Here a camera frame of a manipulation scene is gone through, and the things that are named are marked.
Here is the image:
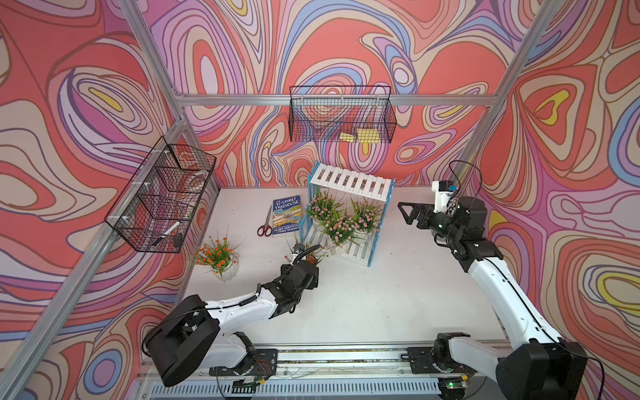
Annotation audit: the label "blue white wooden rack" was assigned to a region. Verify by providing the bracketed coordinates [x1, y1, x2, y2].
[299, 163, 396, 267]

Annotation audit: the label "aluminium front rail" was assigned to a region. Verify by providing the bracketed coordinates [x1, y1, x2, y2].
[125, 342, 503, 399]

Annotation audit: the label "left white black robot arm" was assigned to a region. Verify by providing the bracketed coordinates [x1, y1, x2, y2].
[142, 244, 323, 388]

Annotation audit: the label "blue treehouse book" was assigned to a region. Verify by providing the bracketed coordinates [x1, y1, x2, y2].
[272, 195, 303, 237]

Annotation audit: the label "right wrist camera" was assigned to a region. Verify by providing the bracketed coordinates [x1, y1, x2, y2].
[431, 180, 458, 213]

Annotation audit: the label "red flower potted plant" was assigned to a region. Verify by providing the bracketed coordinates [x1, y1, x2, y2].
[285, 242, 329, 266]

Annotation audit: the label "white marker in basket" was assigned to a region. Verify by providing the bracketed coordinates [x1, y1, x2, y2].
[152, 221, 181, 246]

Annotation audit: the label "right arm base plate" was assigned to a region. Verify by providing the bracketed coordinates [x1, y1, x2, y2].
[400, 347, 476, 377]

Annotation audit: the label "orange flower potted plant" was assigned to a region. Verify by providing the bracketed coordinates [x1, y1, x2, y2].
[195, 237, 239, 282]

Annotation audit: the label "black wire basket back wall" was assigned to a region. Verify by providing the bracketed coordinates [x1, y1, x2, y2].
[288, 83, 398, 144]

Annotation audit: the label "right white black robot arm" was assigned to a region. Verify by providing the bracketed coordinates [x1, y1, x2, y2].
[398, 177, 589, 399]

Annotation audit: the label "black wire basket wall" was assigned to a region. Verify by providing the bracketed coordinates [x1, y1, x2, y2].
[104, 138, 217, 253]
[288, 83, 398, 144]

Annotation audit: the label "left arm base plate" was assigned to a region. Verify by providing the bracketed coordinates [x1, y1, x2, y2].
[209, 348, 278, 378]

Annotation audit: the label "small yellow block in basket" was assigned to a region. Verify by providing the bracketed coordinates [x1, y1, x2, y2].
[339, 133, 355, 143]

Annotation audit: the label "yellow sponge in basket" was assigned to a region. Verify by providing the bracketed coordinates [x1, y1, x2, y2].
[357, 128, 381, 144]

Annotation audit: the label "pink flower potted plant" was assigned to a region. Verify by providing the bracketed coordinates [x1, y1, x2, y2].
[321, 210, 356, 255]
[352, 199, 383, 235]
[306, 190, 342, 224]

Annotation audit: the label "red handled scissors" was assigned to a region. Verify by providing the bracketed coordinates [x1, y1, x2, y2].
[257, 206, 273, 238]

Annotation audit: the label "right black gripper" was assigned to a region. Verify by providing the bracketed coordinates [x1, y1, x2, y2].
[397, 202, 462, 242]

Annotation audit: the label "black wire basket left wall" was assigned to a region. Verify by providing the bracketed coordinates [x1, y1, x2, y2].
[104, 138, 217, 253]

